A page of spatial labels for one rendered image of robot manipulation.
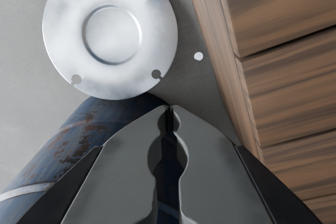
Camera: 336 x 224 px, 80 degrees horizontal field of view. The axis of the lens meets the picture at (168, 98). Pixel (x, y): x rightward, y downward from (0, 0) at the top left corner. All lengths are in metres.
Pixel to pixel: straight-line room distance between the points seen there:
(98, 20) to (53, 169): 0.31
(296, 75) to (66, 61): 0.44
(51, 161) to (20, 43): 0.35
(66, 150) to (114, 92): 0.17
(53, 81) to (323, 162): 0.59
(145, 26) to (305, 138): 0.37
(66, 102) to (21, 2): 0.26
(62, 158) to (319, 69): 0.35
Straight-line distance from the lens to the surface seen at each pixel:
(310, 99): 0.21
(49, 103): 0.68
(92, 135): 0.40
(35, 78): 0.66
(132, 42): 0.48
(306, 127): 0.22
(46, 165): 0.38
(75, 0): 0.50
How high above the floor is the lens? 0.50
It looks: 61 degrees down
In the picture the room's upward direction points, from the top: 178 degrees counter-clockwise
